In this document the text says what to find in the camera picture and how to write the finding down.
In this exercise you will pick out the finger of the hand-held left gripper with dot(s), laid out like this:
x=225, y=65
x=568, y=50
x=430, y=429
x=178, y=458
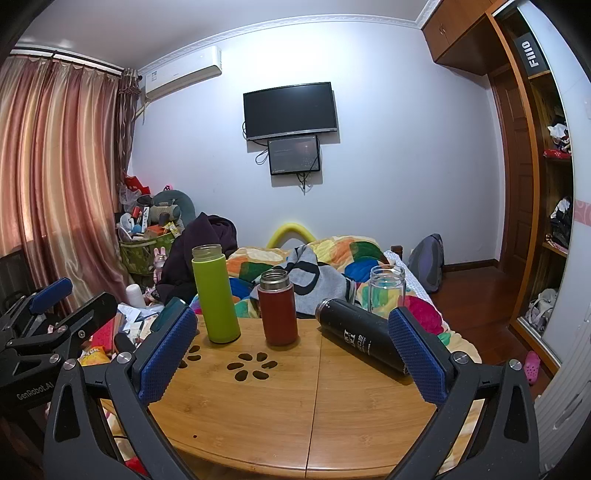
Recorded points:
x=92, y=311
x=51, y=290

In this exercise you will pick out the colourful patchwork quilt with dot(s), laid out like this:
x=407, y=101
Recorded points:
x=351, y=256

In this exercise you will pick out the pink slipper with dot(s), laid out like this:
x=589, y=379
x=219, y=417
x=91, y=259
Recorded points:
x=532, y=367

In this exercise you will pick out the pink bunny toy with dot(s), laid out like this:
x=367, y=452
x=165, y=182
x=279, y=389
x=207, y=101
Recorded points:
x=159, y=259

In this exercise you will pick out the grey backpack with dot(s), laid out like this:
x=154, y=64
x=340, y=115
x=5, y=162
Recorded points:
x=427, y=263

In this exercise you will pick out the grey plush toy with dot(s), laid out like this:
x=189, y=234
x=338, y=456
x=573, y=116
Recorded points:
x=168, y=205

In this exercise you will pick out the red bag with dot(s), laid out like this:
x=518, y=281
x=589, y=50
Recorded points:
x=136, y=184

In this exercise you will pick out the black storage box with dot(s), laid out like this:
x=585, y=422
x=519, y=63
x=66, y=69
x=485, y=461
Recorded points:
x=532, y=53

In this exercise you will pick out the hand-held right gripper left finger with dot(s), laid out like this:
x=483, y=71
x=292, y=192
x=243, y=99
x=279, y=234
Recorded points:
x=166, y=355

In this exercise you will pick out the clear glass cup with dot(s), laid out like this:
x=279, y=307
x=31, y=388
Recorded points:
x=385, y=290

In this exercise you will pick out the brown patterned curtain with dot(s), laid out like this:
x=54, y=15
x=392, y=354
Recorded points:
x=125, y=134

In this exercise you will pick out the grey blanket with black pattern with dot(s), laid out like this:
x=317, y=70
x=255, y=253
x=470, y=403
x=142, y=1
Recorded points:
x=318, y=286

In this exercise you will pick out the black cup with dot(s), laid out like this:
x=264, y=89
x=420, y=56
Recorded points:
x=355, y=332

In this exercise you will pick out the pink curtain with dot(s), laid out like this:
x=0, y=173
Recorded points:
x=60, y=184

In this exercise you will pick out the orange snack packet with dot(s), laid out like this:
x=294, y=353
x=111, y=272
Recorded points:
x=94, y=356

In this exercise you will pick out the yellow foam tube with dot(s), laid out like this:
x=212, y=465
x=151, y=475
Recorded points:
x=291, y=229

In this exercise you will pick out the red cup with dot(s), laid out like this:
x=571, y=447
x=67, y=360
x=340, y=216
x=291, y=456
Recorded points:
x=278, y=314

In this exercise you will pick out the black wall television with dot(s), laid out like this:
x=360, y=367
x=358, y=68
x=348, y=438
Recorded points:
x=291, y=110

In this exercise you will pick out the white air conditioner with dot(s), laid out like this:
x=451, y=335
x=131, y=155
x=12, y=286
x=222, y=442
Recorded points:
x=182, y=69

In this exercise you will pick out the white handbag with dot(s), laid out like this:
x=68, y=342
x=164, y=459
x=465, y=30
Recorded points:
x=544, y=307

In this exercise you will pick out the wooden overhead cabinet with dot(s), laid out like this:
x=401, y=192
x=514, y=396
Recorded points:
x=457, y=32

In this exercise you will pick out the white cylindrical container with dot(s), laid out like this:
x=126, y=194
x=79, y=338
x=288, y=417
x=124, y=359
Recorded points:
x=135, y=295

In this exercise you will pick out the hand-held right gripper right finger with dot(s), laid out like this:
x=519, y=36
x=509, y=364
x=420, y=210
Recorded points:
x=418, y=355

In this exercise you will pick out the wooden wardrobe shelves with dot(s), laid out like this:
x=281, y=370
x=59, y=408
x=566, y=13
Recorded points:
x=549, y=194

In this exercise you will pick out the small black wall monitor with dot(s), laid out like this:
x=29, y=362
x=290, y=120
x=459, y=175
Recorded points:
x=294, y=156

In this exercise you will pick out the dark purple jacket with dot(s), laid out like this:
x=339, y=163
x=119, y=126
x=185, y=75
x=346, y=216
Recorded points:
x=194, y=249

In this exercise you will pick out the green storage basket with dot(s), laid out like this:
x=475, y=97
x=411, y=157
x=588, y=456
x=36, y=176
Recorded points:
x=143, y=256

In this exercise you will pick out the green cup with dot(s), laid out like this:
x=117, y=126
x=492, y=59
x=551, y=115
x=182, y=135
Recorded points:
x=216, y=300

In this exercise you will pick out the wooden door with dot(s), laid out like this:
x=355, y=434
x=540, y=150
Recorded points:
x=515, y=184

